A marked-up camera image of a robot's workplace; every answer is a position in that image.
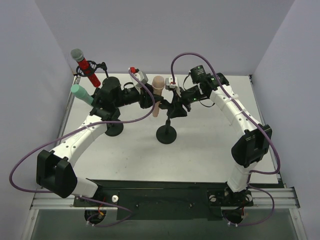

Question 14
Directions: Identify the peach toy microphone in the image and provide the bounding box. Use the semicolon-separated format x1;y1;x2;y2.
151;75;165;118

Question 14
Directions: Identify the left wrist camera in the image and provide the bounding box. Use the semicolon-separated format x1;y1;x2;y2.
128;66;148;85

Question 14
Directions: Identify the black round-base stand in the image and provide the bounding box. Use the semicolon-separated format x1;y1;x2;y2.
156;110;177;145
91;87;125;137

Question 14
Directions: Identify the black tripod microphone stand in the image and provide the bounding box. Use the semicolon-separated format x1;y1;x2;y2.
76;60;109;78

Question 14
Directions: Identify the black round-base stand front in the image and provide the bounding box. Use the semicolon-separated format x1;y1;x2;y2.
156;110;177;145

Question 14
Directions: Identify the mint green toy microphone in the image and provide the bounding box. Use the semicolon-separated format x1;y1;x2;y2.
70;84;94;106

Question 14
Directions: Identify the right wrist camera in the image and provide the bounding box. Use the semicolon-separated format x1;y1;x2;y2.
165;76;181;97

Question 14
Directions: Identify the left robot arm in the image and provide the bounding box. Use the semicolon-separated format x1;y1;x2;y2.
36;73;161;198

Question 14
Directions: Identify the aluminium frame rail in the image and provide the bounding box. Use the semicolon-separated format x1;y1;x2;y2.
30;188;300;210

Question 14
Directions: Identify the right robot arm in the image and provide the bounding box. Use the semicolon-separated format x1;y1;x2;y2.
151;65;272;194

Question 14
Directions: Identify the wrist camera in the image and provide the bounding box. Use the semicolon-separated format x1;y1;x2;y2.
165;76;181;97
128;66;148;85

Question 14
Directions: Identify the red glitter microphone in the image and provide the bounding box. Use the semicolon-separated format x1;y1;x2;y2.
70;48;101;88

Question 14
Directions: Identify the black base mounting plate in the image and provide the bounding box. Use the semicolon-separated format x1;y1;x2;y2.
72;179;251;222

